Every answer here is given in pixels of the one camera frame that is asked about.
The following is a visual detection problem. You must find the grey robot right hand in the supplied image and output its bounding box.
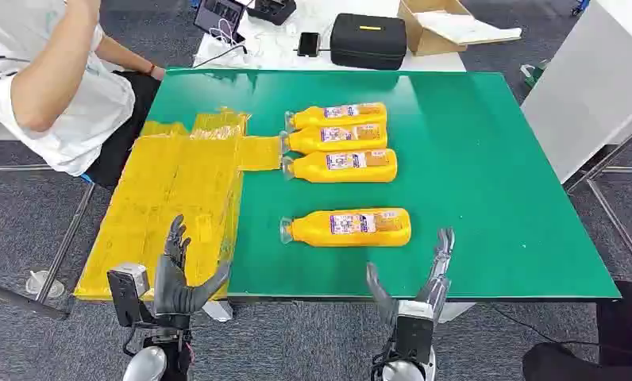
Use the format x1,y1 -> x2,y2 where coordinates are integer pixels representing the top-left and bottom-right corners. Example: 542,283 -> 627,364
365,227 -> 456,328

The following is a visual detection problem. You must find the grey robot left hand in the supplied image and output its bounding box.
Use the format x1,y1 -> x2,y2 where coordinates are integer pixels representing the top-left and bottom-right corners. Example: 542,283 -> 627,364
153,214 -> 233,317

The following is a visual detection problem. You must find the orange drink bottle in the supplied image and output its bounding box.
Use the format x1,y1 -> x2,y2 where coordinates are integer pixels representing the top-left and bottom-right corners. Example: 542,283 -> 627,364
279,122 -> 389,156
281,148 -> 399,184
284,102 -> 388,133
279,207 -> 413,248

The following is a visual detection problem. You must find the white table foot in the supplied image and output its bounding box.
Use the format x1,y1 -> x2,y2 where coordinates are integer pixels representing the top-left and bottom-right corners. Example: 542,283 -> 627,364
431,301 -> 478,323
202,299 -> 235,323

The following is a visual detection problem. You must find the yellow sheet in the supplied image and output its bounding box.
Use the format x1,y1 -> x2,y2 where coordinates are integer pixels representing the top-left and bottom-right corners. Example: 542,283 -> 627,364
73,107 -> 285,302

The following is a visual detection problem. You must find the green table mat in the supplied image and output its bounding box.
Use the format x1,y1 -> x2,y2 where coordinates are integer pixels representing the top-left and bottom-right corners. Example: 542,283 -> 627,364
145,67 -> 622,302

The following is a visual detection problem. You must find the clear plastic cup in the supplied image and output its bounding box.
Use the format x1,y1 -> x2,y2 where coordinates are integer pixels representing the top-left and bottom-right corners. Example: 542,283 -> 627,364
25,269 -> 66,300

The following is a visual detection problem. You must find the person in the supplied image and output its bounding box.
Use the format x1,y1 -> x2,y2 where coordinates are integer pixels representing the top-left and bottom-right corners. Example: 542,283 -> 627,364
0,0 -> 168,189
522,280 -> 632,381

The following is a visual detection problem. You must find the green and white object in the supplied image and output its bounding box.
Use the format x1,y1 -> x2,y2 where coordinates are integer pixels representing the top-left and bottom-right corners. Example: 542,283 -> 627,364
520,60 -> 549,89

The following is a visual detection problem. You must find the cardboard box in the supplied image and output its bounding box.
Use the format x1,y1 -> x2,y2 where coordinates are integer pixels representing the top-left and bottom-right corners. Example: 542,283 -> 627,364
397,0 -> 522,58

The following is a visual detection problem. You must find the white desk panel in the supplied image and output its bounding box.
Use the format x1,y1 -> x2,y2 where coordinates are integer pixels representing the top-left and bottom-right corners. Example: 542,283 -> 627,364
520,0 -> 632,183

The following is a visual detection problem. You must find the black carry case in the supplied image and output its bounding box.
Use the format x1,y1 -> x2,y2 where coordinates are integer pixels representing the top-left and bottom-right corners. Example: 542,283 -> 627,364
329,13 -> 408,71

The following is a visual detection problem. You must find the white table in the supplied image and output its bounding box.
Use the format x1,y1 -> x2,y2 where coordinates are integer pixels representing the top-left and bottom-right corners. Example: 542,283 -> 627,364
192,0 -> 468,73

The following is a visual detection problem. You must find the white foam board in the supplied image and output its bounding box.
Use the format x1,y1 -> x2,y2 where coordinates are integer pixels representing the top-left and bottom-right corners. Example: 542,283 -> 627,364
415,10 -> 523,46

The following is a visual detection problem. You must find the black smartphone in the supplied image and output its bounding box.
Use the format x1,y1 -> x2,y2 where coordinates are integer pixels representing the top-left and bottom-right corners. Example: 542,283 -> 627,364
296,31 -> 322,58

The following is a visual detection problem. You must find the tablet with dark screen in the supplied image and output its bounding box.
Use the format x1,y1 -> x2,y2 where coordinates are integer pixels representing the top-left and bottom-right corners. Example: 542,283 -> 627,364
194,0 -> 247,44

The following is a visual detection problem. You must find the black open case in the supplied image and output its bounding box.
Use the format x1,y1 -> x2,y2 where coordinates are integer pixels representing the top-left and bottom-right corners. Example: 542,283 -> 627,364
246,0 -> 298,27

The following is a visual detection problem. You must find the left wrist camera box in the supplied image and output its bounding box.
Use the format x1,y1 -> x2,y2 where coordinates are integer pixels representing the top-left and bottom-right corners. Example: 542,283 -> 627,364
106,262 -> 152,329

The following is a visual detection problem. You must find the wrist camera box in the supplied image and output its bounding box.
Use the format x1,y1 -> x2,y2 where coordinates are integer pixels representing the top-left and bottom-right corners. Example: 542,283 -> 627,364
106,262 -> 152,329
394,300 -> 436,365

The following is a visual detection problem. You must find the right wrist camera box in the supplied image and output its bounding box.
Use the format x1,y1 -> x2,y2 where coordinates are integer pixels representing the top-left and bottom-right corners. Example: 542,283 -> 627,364
394,300 -> 436,365

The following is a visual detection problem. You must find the thin black floor cable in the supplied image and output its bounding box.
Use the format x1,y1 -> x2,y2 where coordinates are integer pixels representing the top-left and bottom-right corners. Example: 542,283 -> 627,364
491,305 -> 602,349

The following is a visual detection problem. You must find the metal frame bar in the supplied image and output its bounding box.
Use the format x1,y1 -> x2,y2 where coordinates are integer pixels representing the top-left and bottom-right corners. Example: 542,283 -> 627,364
0,164 -> 97,322

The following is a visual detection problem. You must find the metal desk frame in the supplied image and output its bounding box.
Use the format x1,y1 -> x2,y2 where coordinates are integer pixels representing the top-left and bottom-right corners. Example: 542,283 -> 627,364
565,117 -> 632,289

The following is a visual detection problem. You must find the white cable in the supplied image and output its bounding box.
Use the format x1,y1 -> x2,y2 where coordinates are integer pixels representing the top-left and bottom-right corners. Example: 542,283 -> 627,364
209,17 -> 245,49

